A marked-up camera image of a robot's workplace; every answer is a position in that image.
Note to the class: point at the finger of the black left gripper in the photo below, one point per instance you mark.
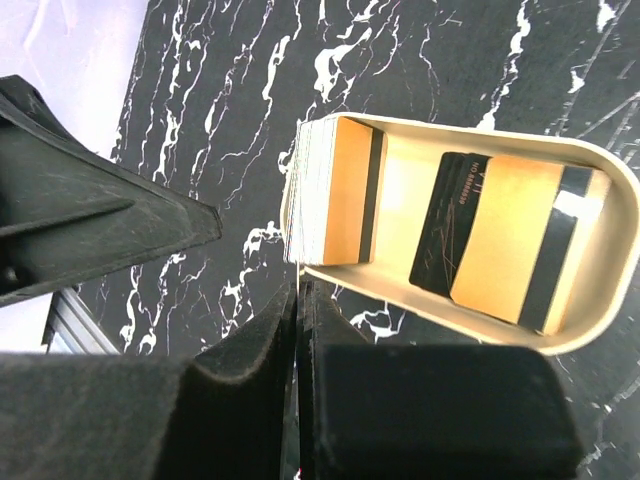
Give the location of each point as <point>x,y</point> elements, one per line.
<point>68,215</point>

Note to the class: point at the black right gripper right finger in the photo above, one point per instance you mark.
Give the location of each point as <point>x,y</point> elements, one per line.
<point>430,411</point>

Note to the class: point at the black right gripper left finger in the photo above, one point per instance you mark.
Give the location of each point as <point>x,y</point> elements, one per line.
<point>218,415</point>

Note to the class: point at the stack of credit cards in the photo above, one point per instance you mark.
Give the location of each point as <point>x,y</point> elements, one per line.
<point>330,201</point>

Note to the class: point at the beige oval plastic tray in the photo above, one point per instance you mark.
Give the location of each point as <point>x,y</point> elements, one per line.
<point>413,154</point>

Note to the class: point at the black striped card in tray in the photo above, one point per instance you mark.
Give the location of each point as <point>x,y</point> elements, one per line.
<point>532,224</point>

